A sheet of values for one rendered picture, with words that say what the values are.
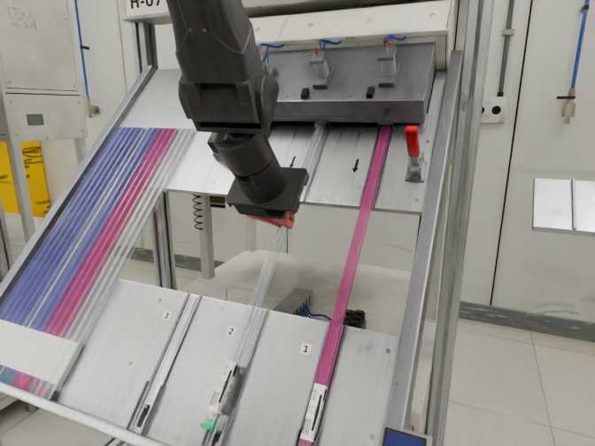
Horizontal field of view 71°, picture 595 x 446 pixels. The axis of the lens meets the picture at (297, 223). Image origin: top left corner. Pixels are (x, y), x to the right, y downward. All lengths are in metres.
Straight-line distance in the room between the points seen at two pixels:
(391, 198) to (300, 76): 0.28
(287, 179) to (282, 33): 0.37
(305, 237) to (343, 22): 1.89
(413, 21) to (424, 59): 0.08
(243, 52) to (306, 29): 0.45
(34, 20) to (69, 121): 0.36
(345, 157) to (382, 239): 1.76
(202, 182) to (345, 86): 0.30
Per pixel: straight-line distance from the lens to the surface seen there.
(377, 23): 0.80
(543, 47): 2.30
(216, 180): 0.74
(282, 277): 1.28
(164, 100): 0.99
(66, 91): 1.91
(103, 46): 3.34
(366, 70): 0.73
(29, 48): 1.85
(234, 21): 0.38
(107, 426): 0.63
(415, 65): 0.72
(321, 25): 0.83
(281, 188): 0.53
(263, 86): 0.43
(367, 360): 0.53
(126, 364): 0.66
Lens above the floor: 1.12
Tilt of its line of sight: 15 degrees down
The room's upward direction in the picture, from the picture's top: straight up
